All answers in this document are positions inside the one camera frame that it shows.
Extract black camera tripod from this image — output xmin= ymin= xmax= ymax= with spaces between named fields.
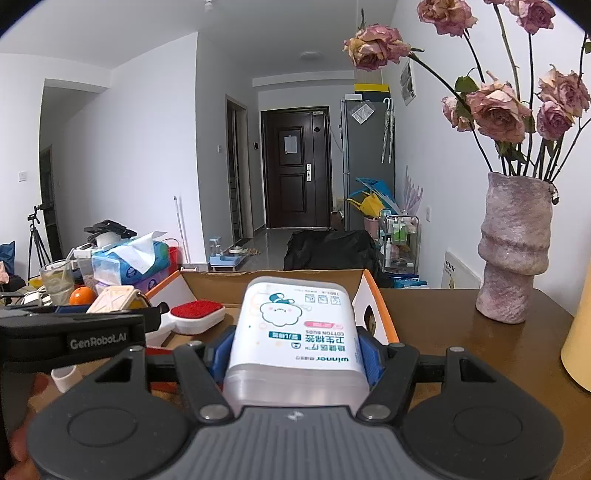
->
xmin=26 ymin=202 xmax=52 ymax=280

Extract clear drinking glass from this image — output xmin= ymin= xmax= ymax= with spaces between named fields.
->
xmin=39 ymin=263 xmax=75 ymax=306

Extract red and white lint brush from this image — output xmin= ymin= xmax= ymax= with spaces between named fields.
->
xmin=159 ymin=298 xmax=227 ymax=336

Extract white folded umbrella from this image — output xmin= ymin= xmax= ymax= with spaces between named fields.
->
xmin=380 ymin=96 xmax=396 ymax=165

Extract red cardboard box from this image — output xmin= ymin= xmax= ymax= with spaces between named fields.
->
xmin=147 ymin=268 xmax=400 ymax=394

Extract blue and yellow bags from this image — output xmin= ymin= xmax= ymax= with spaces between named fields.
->
xmin=347 ymin=175 xmax=398 ymax=220

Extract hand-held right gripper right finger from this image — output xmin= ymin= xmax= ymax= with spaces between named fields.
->
xmin=355 ymin=330 xmax=497 ymax=424

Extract grey refrigerator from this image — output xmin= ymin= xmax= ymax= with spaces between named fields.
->
xmin=340 ymin=96 xmax=396 ymax=232

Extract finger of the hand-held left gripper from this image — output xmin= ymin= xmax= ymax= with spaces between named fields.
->
xmin=0 ymin=304 xmax=91 ymax=324
xmin=87 ymin=305 xmax=163 ymax=334

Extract black folded stand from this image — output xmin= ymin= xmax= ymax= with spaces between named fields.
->
xmin=83 ymin=220 xmax=139 ymax=239

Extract orange fruit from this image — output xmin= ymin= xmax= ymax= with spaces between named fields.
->
xmin=69 ymin=285 xmax=97 ymax=306

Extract dark brown entrance door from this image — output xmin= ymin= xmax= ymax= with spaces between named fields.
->
xmin=260 ymin=108 xmax=331 ymax=230

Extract small white cup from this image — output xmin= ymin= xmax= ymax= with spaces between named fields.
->
xmin=50 ymin=365 xmax=77 ymax=393

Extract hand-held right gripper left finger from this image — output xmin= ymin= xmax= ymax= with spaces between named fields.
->
xmin=95 ymin=330 xmax=236 ymax=424

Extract white flat board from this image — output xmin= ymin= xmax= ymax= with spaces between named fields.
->
xmin=440 ymin=248 xmax=484 ymax=289

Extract bunch of dried pink roses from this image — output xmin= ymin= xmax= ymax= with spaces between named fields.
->
xmin=342 ymin=0 xmax=591 ymax=182

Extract white cotton bud box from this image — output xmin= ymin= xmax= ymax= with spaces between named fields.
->
xmin=222 ymin=275 xmax=370 ymax=416

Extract person's left hand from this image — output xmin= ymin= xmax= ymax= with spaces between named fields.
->
xmin=8 ymin=371 xmax=51 ymax=467

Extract pink textured vase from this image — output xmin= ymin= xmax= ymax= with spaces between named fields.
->
xmin=475 ymin=171 xmax=555 ymax=324

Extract purple feather decoration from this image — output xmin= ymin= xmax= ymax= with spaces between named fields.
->
xmin=400 ymin=165 xmax=424 ymax=217

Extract blue tissue pack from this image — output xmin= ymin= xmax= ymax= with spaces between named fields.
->
xmin=91 ymin=232 xmax=171 ymax=286

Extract yellow and black box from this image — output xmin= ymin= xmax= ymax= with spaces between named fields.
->
xmin=354 ymin=82 xmax=391 ymax=99

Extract clear plastic food container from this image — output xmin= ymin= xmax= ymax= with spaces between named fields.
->
xmin=73 ymin=248 xmax=99 ymax=287

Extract metal rolling cart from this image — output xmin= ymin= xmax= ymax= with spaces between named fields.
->
xmin=378 ymin=214 xmax=420 ymax=278

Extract pet feeder bowl stand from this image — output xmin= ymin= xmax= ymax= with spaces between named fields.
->
xmin=209 ymin=239 xmax=246 ymax=271

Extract yellow thermos jug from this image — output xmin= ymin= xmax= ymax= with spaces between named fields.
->
xmin=560 ymin=302 xmax=591 ymax=393

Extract white mop handle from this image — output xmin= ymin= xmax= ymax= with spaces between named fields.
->
xmin=174 ymin=196 xmax=190 ymax=267

